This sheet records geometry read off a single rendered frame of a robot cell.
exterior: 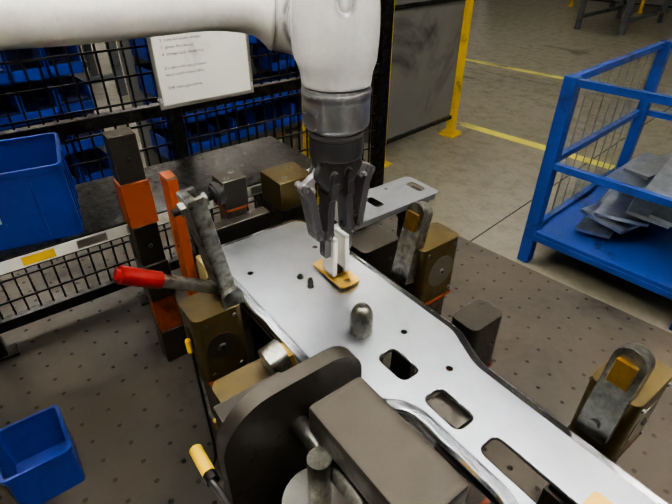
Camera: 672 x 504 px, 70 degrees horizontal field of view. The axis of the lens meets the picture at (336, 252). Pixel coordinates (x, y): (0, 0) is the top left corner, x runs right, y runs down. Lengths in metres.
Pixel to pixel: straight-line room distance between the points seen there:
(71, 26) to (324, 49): 0.27
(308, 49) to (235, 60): 0.60
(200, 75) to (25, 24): 0.58
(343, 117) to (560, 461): 0.46
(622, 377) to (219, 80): 0.96
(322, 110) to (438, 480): 0.44
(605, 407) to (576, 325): 0.64
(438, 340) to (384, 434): 0.35
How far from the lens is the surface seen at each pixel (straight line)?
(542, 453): 0.60
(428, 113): 3.97
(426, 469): 0.34
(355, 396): 0.37
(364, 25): 0.59
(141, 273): 0.60
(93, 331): 1.25
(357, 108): 0.62
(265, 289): 0.76
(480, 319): 0.75
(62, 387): 1.15
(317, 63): 0.59
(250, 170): 1.08
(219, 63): 1.17
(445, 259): 0.83
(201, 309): 0.66
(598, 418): 0.65
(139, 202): 0.89
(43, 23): 0.63
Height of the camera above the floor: 1.47
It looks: 34 degrees down
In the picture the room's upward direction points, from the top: straight up
